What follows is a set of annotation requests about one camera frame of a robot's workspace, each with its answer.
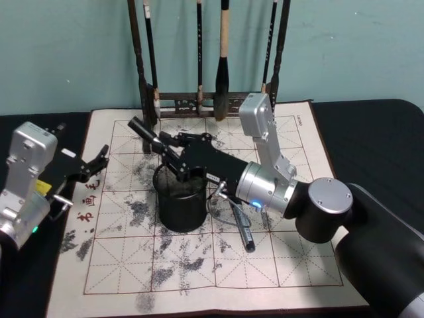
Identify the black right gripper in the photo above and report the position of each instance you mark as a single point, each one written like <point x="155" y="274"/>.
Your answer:
<point x="215" y="162"/>

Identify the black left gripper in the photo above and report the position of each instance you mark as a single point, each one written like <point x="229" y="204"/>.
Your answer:
<point x="66" y="169"/>

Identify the black pen with silver band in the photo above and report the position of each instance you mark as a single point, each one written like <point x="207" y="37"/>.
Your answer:
<point x="142" y="130"/>

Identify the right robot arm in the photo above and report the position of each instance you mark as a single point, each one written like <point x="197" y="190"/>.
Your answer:
<point x="331" y="212"/>

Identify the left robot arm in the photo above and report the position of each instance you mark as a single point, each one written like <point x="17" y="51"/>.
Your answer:
<point x="26" y="165"/>

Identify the black mesh pen holder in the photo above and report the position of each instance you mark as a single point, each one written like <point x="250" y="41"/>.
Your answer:
<point x="180" y="208"/>

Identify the dark wooden brush rack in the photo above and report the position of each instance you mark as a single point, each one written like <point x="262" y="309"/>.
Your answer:
<point x="140" y="83"/>

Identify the black and grey pen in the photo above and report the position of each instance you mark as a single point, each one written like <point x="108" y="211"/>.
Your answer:
<point x="244" y="228"/>

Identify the thin black calligraphy brush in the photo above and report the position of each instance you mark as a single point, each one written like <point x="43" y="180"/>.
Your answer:
<point x="269" y="43"/>
<point x="199" y="49"/>

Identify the cream calligraphy felt mat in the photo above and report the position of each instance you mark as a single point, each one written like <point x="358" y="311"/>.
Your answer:
<point x="132" y="265"/>

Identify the black table cloth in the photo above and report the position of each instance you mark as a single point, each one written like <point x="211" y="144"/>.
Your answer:
<point x="364" y="139"/>

